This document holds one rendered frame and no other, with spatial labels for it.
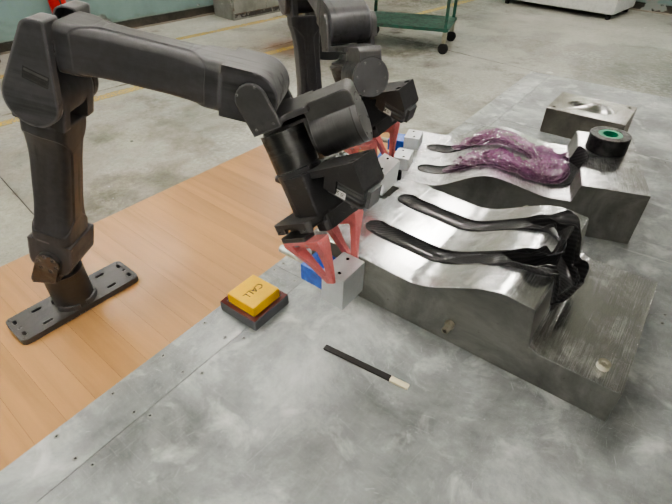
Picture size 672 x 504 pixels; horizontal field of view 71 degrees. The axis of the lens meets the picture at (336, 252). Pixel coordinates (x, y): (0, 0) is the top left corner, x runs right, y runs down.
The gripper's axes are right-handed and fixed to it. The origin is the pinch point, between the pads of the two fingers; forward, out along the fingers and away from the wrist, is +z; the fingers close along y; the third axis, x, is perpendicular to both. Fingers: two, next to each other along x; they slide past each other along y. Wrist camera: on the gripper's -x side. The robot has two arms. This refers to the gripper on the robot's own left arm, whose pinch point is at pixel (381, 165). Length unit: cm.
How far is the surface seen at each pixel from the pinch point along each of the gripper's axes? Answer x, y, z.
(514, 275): -29.5, -13.6, 9.8
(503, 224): -20.9, 1.3, 12.3
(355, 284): -14.7, -28.2, 2.6
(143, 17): 510, 248, -59
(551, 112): -5, 66, 21
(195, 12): 507, 315, -43
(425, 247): -12.6, -9.9, 10.1
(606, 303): -37.3, -3.1, 22.3
